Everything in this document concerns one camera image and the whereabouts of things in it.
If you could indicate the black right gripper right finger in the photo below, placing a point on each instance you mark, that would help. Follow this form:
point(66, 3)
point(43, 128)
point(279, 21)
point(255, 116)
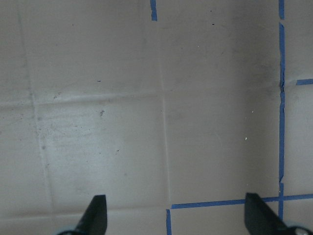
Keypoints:
point(260, 219)

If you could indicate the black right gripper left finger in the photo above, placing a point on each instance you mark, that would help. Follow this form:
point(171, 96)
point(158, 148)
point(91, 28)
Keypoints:
point(94, 220)

